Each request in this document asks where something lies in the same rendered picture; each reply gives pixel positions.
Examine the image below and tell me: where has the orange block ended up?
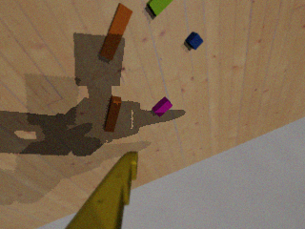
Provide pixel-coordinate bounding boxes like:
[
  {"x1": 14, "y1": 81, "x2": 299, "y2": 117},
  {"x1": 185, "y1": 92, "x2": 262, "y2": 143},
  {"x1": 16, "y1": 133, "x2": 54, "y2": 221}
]
[
  {"x1": 100, "y1": 3, "x2": 132, "y2": 61},
  {"x1": 105, "y1": 96, "x2": 122, "y2": 132}
]

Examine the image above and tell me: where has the lime green rod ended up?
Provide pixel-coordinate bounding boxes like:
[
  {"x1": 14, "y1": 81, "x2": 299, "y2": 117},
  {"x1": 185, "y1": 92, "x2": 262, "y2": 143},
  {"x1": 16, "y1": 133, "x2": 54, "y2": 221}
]
[{"x1": 146, "y1": 0, "x2": 173, "y2": 16}]

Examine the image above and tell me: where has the magenta rod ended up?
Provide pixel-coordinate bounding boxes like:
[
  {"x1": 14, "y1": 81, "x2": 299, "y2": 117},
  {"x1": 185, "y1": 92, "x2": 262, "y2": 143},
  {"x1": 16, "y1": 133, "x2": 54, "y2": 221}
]
[{"x1": 152, "y1": 96, "x2": 173, "y2": 116}]

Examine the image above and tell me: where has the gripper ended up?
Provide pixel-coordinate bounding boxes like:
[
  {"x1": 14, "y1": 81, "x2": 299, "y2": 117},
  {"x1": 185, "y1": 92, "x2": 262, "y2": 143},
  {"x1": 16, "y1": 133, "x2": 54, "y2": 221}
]
[{"x1": 65, "y1": 152, "x2": 138, "y2": 229}]

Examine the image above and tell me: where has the small dark blue block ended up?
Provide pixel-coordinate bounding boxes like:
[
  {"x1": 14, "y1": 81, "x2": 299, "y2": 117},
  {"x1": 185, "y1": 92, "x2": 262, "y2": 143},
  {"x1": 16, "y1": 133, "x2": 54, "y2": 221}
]
[{"x1": 185, "y1": 31, "x2": 203, "y2": 50}]

